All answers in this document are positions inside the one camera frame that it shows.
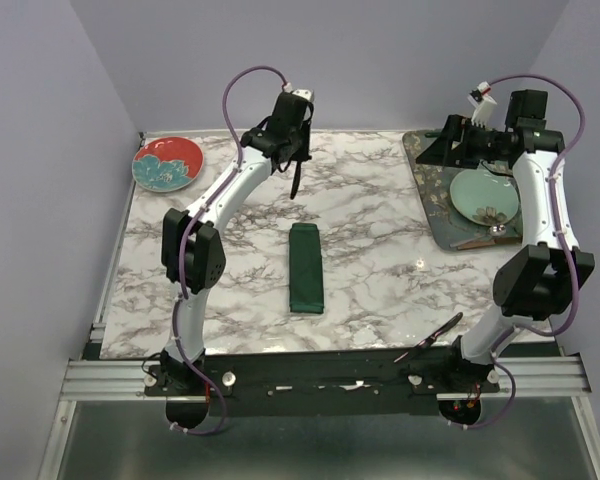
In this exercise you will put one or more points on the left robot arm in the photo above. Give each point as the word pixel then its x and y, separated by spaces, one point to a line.
pixel 192 250

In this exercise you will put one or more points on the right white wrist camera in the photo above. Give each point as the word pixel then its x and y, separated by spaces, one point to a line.
pixel 483 103

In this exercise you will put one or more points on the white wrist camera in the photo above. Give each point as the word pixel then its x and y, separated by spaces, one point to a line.
pixel 483 103
pixel 306 94

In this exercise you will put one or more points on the aluminium frame rail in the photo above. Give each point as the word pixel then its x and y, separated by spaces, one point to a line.
pixel 122 380

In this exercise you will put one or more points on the dark green cloth napkin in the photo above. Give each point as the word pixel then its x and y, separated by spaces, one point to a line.
pixel 306 285

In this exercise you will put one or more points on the floral teal serving tray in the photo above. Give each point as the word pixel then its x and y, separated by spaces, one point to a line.
pixel 450 230

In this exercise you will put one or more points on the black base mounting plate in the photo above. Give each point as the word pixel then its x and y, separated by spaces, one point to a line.
pixel 437 361

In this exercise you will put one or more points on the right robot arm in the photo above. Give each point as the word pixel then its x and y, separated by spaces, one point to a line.
pixel 545 277

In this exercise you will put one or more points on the red plate with blue flower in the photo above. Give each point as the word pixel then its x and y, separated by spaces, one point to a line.
pixel 167 164

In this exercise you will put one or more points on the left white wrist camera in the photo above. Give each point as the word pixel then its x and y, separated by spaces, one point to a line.
pixel 306 94

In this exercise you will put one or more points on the light green plate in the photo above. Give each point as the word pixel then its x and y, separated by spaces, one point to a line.
pixel 484 198

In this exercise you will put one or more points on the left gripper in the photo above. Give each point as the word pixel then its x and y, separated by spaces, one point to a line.
pixel 303 154

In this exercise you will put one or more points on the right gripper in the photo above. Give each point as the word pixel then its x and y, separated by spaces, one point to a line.
pixel 438 153

